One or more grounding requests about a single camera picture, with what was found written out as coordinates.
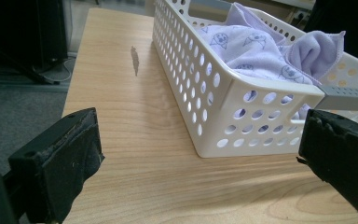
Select black cabinet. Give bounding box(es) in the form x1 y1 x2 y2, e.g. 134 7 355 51
0 0 69 90

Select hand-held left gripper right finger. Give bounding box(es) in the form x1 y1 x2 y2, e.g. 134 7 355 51
296 108 358 224

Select white cable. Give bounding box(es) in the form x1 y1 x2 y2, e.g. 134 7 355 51
32 57 75 84

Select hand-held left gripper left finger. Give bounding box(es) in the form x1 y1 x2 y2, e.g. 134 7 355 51
7 107 105 224

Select lavender printed cloth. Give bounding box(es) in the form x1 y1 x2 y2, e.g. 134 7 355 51
197 2 347 87

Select white perforated plastic basket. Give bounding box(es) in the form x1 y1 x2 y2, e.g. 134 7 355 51
151 0 358 159

